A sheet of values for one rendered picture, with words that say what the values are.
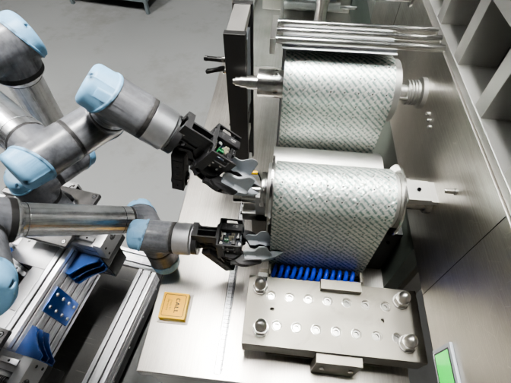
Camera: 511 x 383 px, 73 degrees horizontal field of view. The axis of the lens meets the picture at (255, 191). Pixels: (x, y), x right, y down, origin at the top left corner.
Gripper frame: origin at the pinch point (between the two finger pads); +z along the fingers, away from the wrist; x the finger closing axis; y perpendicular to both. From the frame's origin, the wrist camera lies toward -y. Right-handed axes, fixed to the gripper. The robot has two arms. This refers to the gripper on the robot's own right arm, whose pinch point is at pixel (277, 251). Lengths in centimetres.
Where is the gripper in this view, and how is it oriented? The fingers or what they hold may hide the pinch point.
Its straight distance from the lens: 84.2
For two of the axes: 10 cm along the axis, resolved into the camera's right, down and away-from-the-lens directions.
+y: 0.0, -6.0, -8.0
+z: 9.9, 0.8, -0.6
